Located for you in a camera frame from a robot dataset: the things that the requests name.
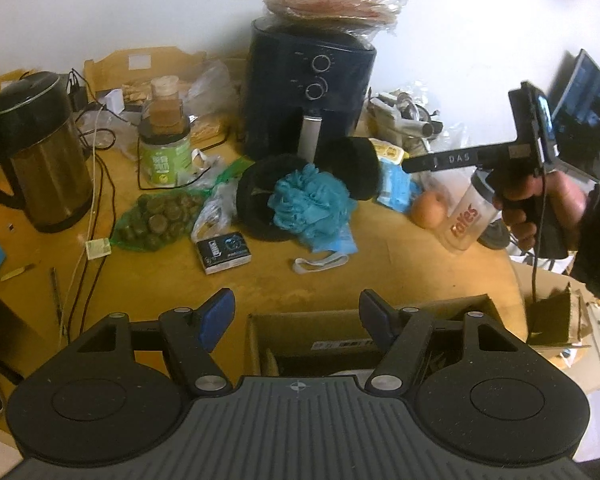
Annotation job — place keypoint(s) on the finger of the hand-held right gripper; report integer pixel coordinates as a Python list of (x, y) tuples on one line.
[(445, 161)]

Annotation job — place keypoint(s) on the blue flat packet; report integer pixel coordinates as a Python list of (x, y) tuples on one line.
[(342, 242)]

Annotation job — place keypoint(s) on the blue mesh bath loofah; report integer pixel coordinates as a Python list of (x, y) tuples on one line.
[(305, 200)]

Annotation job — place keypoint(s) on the black power adapter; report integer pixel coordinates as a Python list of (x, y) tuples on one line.
[(78, 95)]

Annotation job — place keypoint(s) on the clear bag of seeds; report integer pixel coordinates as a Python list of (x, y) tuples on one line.
[(212, 215)]

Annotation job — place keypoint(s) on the flatbread stack in plastic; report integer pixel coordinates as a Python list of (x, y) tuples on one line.
[(330, 5)]

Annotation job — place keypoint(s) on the green label jar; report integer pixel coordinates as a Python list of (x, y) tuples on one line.
[(165, 160)]

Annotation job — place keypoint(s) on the clear shaker bottle grey lid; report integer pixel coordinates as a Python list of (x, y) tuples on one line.
[(462, 220)]

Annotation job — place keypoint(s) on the tan cardboard piece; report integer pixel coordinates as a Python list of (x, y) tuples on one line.
[(0, 85)]

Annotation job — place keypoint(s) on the steel electric kettle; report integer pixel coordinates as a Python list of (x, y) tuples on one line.
[(45, 170)]

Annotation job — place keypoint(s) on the red yellow apple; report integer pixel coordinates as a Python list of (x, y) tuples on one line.
[(427, 210)]

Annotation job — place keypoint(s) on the small black and white box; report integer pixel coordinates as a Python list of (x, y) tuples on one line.
[(225, 252)]

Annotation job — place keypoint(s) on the green bag of brown discs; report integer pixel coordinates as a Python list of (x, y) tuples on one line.
[(150, 222)]

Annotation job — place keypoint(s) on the yellow tea bag tag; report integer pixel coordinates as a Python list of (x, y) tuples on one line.
[(98, 249)]

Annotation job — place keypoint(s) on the dark pencil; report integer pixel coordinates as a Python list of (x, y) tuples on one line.
[(55, 290)]

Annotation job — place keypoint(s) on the person's right hand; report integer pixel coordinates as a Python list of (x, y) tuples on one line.
[(565, 205)]

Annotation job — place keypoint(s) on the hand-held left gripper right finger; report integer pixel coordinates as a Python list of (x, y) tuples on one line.
[(376, 316)]

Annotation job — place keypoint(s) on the metal tube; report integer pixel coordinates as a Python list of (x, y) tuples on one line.
[(420, 127)]

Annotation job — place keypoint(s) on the brown cardboard carton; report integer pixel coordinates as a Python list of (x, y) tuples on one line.
[(555, 320)]

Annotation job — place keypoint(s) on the blue packet stack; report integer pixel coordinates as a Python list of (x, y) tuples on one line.
[(395, 187)]

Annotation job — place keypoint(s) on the yellow wet wipes pack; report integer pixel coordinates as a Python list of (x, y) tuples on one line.
[(387, 150)]

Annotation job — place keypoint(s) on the pack of dry noodles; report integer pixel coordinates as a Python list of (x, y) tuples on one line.
[(210, 130)]

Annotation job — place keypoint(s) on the dark blue air fryer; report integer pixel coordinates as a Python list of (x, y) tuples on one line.
[(280, 85)]

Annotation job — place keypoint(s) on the brown spice jar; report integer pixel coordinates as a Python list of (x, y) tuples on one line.
[(166, 105)]

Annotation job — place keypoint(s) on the tan cardboard box white label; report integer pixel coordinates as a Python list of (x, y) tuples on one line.
[(110, 67)]

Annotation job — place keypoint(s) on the black fuzzy pad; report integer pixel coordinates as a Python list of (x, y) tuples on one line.
[(352, 165)]

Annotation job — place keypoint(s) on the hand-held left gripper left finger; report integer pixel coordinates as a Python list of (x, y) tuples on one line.
[(217, 316)]

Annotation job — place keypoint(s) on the dark display screen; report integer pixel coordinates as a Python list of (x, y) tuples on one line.
[(587, 120)]

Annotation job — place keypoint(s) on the clear plastic bag of tools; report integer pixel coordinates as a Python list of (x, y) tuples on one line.
[(415, 100)]

